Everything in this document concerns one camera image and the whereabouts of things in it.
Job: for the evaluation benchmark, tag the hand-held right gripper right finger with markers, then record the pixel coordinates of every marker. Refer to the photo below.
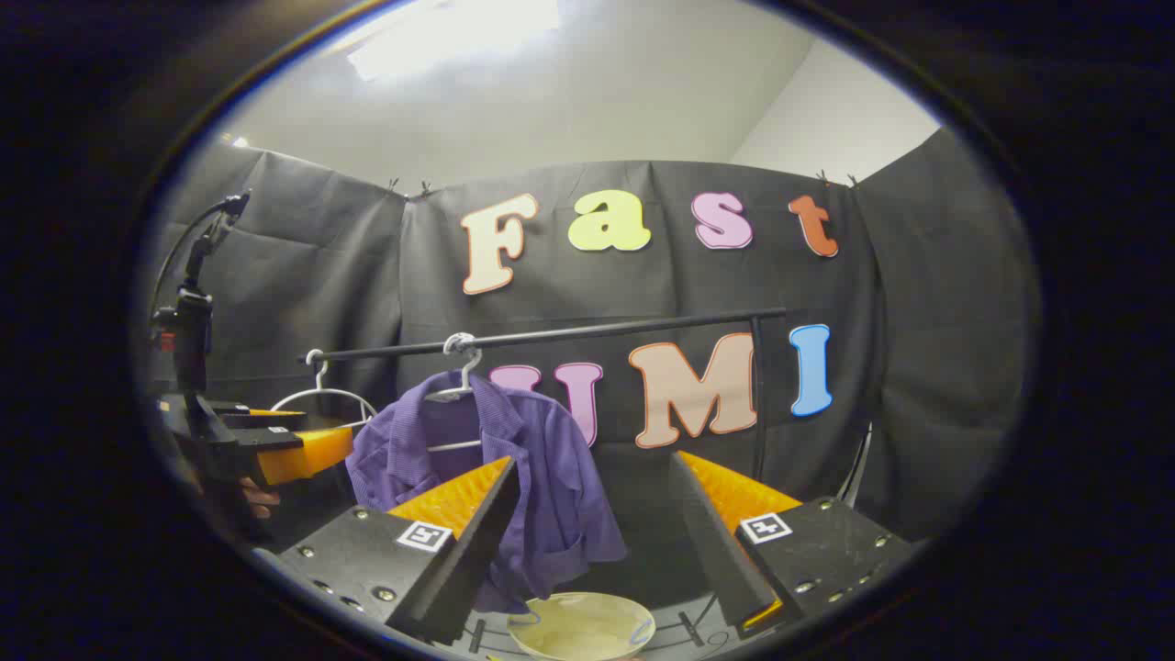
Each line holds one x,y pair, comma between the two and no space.
716,542

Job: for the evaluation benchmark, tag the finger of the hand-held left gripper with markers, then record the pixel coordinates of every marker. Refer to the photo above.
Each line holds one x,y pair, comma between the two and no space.
303,454
275,420

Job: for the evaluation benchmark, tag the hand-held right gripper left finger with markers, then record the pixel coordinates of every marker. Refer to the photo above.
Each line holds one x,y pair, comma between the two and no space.
477,551

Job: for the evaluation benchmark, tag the purple ribbed shirt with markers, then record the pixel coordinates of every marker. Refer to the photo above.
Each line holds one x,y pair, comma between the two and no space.
551,477

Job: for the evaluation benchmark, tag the cream laundry hamper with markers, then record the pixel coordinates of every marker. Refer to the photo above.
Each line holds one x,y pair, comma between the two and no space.
578,629

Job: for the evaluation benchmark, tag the white plastic hanger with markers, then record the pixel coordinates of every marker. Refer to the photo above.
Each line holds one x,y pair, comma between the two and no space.
468,367
319,375

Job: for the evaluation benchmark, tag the black clothes rack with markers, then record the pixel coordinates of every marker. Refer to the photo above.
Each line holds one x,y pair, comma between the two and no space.
597,330

